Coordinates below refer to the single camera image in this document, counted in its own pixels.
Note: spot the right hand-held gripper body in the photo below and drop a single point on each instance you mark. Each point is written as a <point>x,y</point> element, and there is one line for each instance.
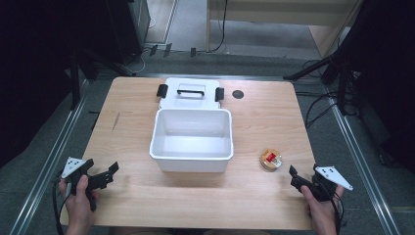
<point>329,178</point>

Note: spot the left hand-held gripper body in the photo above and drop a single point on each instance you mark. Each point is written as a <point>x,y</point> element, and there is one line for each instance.
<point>74,167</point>

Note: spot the round tin with red label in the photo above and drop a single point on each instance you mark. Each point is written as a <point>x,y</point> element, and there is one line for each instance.
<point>270,160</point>

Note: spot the white plastic storage box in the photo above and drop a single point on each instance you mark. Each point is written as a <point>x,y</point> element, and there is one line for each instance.
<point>192,140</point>

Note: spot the person's left hand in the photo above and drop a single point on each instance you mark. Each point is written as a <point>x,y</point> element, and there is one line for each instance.
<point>78,209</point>

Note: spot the person's right hand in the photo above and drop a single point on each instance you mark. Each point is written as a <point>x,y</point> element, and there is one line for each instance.
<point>321,215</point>

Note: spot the black metal stand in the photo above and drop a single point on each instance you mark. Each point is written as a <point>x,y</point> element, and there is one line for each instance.
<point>75,84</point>
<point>342,81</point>

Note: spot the black round table grommet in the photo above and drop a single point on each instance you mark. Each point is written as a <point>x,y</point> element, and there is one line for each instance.
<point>238,94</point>

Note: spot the black curtain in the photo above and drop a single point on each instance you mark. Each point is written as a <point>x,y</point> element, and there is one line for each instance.
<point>388,81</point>
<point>29,65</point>

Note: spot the dark cabinet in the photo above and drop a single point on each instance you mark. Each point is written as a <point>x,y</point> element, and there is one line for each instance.
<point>130,29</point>

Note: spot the light wooden furniture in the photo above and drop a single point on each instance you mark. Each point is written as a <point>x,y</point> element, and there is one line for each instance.
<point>277,11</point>

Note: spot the metal floor rail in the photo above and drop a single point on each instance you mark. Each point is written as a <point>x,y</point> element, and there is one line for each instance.
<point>359,156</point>
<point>49,163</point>

